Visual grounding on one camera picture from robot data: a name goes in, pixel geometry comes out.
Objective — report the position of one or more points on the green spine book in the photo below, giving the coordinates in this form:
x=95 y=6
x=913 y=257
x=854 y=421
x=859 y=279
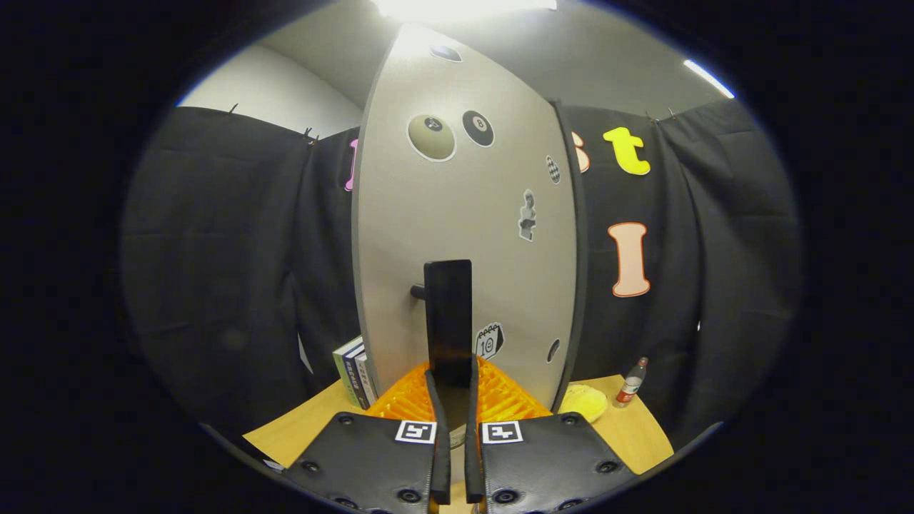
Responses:
x=345 y=371

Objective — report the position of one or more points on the dark blue spine book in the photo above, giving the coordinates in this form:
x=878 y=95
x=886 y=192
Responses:
x=357 y=378

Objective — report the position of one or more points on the clear plastic bottle red label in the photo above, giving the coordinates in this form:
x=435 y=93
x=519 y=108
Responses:
x=631 y=385

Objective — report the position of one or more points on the black backdrop cloth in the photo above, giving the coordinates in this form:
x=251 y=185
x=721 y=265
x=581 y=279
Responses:
x=214 y=250

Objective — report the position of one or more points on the grey shoe cabinet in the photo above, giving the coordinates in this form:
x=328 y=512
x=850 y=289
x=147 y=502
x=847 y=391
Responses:
x=580 y=250

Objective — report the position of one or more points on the large ceiling light panel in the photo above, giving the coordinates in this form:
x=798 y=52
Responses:
x=464 y=7

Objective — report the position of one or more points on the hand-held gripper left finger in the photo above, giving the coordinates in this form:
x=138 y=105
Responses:
x=371 y=457

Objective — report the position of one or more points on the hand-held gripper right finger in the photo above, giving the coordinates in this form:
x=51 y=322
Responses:
x=543 y=457

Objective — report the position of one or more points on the yellow fluffy cloth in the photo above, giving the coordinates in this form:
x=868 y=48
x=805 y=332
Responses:
x=584 y=402

